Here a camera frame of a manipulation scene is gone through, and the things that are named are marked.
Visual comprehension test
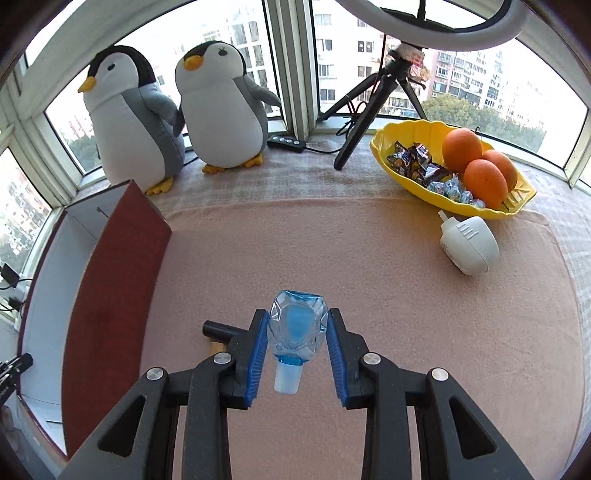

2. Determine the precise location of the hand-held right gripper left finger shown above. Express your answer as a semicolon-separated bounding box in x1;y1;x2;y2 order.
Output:
58;308;269;480

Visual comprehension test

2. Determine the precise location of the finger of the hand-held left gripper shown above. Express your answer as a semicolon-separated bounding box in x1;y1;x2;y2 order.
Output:
0;353;34;402

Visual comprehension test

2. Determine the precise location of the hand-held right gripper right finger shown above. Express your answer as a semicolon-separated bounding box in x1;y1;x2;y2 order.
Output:
325;308;534;480

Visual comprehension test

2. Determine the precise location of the clear blue plastic bottle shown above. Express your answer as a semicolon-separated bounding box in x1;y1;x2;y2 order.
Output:
268;290;329;394

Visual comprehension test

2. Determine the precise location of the grey spoon black handle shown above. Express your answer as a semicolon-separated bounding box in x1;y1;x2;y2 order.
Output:
202;320;245;343

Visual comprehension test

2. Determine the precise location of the red cardboard box white inside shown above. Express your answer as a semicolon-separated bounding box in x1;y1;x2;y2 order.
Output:
16;179;172;460

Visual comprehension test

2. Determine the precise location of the white round plug-in device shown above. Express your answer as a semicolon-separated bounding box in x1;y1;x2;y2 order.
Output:
438;210;501;276

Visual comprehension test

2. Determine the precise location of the plaid cloth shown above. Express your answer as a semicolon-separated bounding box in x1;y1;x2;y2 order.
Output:
69;129;591;305

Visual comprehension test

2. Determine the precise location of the pile of wrapped candies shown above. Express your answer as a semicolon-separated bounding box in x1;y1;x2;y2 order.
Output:
385;142;488;209

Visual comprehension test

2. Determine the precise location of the black inline controller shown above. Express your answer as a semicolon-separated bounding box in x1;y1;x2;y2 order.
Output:
267;135;306;154

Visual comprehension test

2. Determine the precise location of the black tripod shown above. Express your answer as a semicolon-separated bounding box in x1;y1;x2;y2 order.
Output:
316;46;430;171

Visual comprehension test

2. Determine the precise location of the orange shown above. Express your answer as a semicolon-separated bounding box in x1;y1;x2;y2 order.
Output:
442;128;484;174
463;159;509;210
480;149;519;192

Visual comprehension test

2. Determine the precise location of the yellow fruit bowl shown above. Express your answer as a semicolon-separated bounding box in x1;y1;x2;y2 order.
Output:
370;119;537;222

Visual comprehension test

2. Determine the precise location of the small penguin plush toy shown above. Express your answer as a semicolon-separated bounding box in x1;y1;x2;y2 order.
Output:
174;41;282;175

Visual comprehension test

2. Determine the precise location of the large penguin plush toy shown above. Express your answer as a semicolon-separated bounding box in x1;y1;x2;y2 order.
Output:
78;45;186;195

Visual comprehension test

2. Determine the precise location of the black ring light cable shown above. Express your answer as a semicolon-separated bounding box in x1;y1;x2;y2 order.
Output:
302;99;370;155

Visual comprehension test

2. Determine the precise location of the white ring light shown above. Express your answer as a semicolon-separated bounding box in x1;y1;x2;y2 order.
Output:
335;0;527;49

